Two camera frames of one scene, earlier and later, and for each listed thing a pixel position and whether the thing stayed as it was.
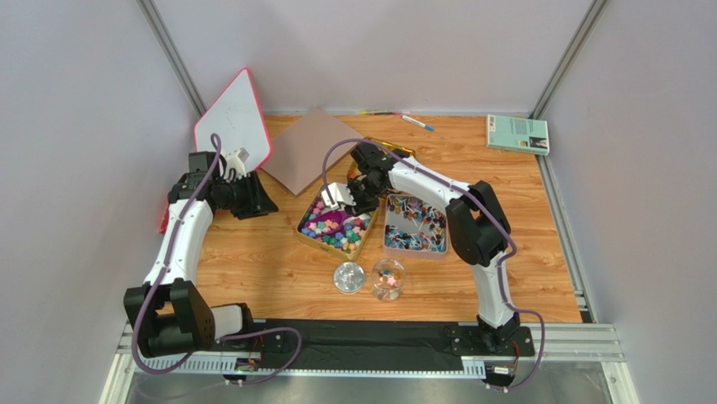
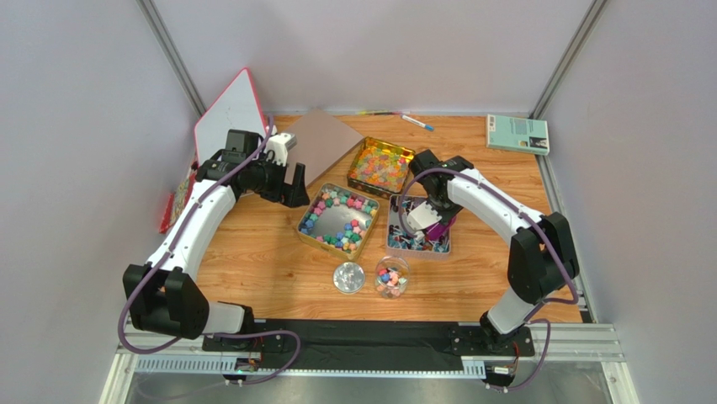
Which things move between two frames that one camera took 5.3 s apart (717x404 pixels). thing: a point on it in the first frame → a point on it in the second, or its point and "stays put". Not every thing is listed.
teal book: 517,134 stays put
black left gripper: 258,203 → 293,195
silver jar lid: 348,278 stays put
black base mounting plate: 363,345 stays put
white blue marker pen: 422,124 stays put
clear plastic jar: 388,275 stays put
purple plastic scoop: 327,223 → 438,231
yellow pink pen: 382,113 stays put
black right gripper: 357,203 → 440,209
